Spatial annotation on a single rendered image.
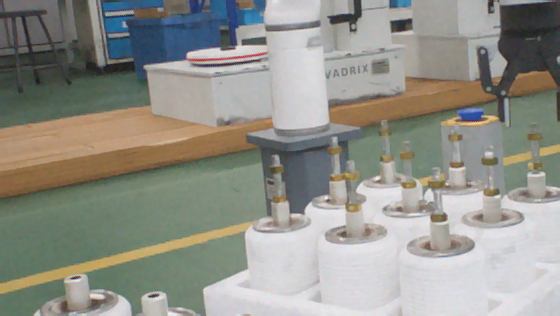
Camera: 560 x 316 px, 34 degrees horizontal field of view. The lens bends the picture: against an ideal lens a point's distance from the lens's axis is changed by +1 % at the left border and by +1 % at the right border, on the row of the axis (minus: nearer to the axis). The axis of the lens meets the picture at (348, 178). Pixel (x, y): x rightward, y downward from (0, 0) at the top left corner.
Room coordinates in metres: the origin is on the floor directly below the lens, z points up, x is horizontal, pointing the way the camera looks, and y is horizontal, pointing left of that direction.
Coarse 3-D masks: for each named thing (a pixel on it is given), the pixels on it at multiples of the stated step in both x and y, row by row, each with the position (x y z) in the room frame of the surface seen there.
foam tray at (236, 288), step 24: (552, 264) 1.08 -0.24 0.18; (216, 288) 1.09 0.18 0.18; (240, 288) 1.08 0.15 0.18; (312, 288) 1.06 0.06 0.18; (528, 288) 1.00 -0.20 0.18; (552, 288) 1.00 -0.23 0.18; (216, 312) 1.08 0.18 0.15; (240, 312) 1.06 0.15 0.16; (264, 312) 1.03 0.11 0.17; (288, 312) 1.01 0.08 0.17; (312, 312) 0.98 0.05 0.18; (336, 312) 0.97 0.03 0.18; (360, 312) 0.97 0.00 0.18; (384, 312) 0.96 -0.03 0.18; (504, 312) 0.93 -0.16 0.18; (528, 312) 0.95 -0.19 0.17; (552, 312) 1.00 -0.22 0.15
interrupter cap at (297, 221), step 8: (296, 216) 1.13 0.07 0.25; (304, 216) 1.13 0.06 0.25; (256, 224) 1.11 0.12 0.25; (264, 224) 1.11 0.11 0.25; (272, 224) 1.11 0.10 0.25; (296, 224) 1.09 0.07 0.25; (304, 224) 1.09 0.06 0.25; (264, 232) 1.08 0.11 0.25; (272, 232) 1.07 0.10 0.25; (280, 232) 1.07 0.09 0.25
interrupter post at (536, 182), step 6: (528, 174) 1.14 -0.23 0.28; (534, 174) 1.14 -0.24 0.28; (540, 174) 1.14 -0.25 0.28; (528, 180) 1.14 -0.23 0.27; (534, 180) 1.14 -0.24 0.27; (540, 180) 1.14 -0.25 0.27; (528, 186) 1.14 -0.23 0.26; (534, 186) 1.14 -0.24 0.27; (540, 186) 1.14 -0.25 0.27; (528, 192) 1.14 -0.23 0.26; (534, 192) 1.14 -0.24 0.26; (540, 192) 1.14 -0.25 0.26
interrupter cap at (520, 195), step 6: (546, 186) 1.18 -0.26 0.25; (510, 192) 1.16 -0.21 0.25; (516, 192) 1.16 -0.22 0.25; (522, 192) 1.16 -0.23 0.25; (546, 192) 1.16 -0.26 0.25; (552, 192) 1.15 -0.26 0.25; (558, 192) 1.14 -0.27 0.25; (510, 198) 1.14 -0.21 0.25; (516, 198) 1.13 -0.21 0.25; (522, 198) 1.13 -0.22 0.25; (528, 198) 1.12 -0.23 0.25; (534, 198) 1.13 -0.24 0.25; (540, 198) 1.12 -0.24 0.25; (546, 198) 1.12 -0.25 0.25; (552, 198) 1.11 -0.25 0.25; (558, 198) 1.11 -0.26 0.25
